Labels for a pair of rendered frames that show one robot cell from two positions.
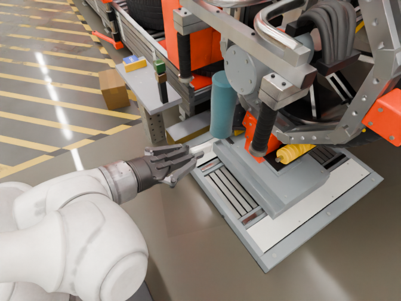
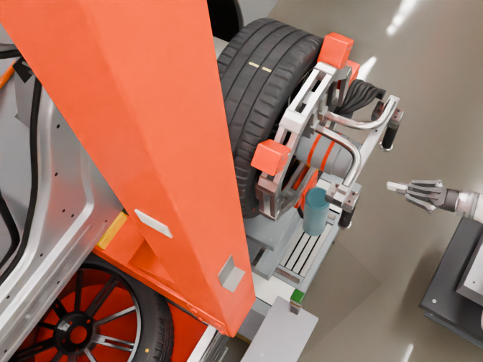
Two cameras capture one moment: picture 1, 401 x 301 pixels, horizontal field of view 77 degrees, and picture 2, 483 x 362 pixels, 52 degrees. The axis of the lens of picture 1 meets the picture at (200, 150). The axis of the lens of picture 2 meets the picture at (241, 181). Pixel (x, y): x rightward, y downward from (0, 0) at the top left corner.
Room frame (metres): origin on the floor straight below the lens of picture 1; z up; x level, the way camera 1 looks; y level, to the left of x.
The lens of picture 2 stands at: (1.16, 0.51, 2.30)
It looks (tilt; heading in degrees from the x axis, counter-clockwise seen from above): 62 degrees down; 251
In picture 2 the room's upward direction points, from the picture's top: 8 degrees counter-clockwise
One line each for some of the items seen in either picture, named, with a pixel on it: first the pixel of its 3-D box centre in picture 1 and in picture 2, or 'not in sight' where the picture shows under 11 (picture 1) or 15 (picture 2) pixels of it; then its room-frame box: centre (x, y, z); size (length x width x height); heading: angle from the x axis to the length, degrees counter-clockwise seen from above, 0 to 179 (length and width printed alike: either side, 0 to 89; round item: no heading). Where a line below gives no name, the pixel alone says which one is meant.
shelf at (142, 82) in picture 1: (146, 82); (269, 360); (1.07, 0.27, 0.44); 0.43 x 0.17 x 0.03; 33
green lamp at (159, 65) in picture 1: (159, 65); (297, 297); (0.91, 0.17, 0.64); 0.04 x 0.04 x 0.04; 33
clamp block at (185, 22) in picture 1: (192, 18); (341, 197); (0.68, 0.02, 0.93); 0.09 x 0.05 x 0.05; 123
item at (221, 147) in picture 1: (267, 162); (261, 215); (0.79, -0.36, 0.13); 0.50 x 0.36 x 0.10; 33
